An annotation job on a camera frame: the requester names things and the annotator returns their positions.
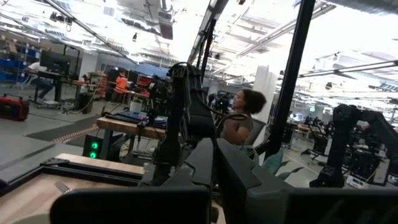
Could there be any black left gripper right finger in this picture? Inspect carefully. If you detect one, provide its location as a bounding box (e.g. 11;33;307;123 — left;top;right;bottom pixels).
216;138;293;224

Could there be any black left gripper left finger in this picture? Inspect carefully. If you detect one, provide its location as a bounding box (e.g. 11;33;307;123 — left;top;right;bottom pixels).
161;138;215;190

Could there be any metal fork pink handle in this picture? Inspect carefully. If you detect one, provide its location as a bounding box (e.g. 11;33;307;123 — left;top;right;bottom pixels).
54;181;72;194

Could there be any teal succulent in white pot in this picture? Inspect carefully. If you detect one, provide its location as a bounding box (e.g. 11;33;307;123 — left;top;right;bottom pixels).
259;146;305;182

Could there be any person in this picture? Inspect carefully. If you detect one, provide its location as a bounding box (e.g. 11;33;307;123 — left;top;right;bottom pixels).
24;61;54;101
220;88;268;147
112;71;129;104

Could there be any grey office chair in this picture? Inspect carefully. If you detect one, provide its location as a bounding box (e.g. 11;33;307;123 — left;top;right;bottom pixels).
244;119;267;147

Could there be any wooden workbench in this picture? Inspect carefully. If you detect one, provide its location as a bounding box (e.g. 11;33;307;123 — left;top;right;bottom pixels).
95;116;168;161

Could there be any black box with green lights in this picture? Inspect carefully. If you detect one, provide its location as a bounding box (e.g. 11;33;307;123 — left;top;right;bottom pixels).
81;133;104;160

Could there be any black waste bin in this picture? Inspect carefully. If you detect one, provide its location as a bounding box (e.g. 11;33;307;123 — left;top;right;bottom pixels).
76;92;95;114

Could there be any black desk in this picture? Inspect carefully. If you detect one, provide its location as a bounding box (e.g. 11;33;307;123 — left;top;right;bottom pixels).
26;70;80;108

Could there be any black computer monitor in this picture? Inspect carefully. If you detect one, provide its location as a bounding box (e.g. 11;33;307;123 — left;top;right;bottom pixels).
39;50;72;76

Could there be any red tool case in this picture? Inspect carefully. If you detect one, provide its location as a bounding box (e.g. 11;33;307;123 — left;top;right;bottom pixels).
0;94;30;123

